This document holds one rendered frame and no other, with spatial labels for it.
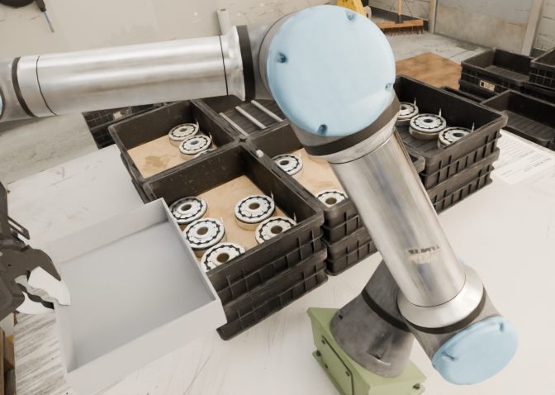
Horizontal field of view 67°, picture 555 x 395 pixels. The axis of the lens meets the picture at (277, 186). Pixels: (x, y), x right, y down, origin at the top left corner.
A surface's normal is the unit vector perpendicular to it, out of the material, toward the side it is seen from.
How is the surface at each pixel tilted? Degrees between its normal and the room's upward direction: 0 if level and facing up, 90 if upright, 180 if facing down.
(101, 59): 31
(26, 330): 0
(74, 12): 90
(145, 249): 2
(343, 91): 68
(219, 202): 0
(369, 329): 36
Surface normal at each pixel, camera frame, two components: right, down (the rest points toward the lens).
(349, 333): -0.55, -0.44
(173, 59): 0.09, -0.13
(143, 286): -0.11, -0.79
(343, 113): 0.08, 0.26
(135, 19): 0.49, 0.48
